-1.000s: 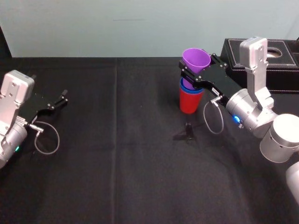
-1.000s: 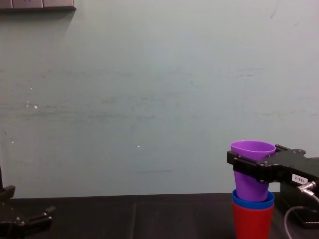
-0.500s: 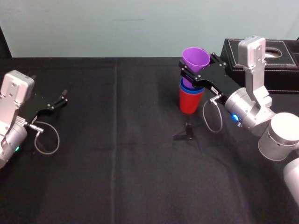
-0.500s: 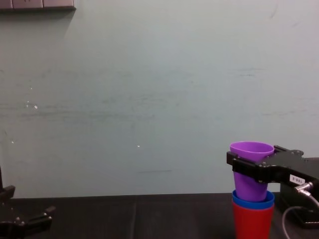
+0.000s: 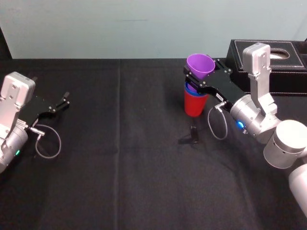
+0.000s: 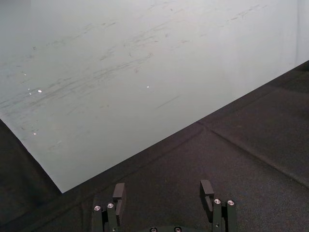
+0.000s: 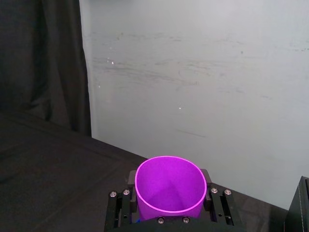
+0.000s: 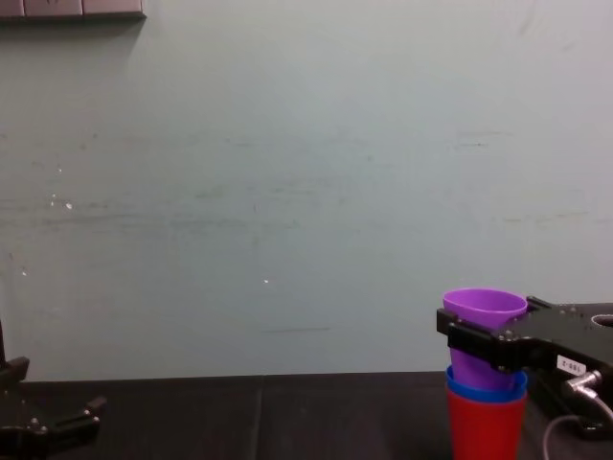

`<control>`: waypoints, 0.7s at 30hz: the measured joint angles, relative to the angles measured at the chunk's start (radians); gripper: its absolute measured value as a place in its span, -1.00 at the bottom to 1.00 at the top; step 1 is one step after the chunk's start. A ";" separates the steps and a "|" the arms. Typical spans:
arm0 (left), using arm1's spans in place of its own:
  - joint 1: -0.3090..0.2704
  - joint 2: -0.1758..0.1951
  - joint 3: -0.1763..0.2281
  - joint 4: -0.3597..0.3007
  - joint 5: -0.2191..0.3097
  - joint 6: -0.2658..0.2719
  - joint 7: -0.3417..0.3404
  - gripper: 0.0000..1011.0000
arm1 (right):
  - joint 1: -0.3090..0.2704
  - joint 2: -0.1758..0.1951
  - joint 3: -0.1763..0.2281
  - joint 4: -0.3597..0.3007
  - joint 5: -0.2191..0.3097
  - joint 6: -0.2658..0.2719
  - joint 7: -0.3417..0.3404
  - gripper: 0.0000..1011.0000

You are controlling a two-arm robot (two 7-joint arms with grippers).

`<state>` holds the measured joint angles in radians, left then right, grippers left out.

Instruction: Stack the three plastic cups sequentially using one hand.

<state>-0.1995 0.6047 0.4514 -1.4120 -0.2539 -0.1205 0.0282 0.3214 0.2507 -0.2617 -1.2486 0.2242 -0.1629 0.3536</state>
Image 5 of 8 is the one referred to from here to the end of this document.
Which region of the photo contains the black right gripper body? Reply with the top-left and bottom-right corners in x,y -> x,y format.
197,69 -> 244,112

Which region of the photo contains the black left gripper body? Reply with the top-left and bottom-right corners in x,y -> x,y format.
18,95 -> 59,127

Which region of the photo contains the purple plastic cup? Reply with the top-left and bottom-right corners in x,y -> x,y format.
186,54 -> 216,91

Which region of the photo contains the blue plastic cup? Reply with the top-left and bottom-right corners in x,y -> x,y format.
184,82 -> 210,98

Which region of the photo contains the red plastic cup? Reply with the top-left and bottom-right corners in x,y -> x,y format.
184,89 -> 209,118

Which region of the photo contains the black panel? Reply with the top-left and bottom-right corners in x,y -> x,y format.
0,25 -> 12,59

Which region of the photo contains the small black plastic piece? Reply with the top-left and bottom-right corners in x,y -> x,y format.
178,119 -> 200,146

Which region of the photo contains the white tissue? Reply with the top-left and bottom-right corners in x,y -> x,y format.
269,48 -> 291,59

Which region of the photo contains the black stitched tissue box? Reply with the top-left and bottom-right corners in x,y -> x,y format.
225,39 -> 307,97

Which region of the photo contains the black tablecloth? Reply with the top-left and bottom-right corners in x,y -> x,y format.
0,58 -> 307,230

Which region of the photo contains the thin grey left gripper cable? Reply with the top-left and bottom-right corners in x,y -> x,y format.
26,124 -> 62,159

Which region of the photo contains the thin grey gripper cable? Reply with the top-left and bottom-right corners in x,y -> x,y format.
207,101 -> 228,140
26,124 -> 62,159

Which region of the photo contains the thin grey right gripper cable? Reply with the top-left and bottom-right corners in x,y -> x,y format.
207,101 -> 228,140

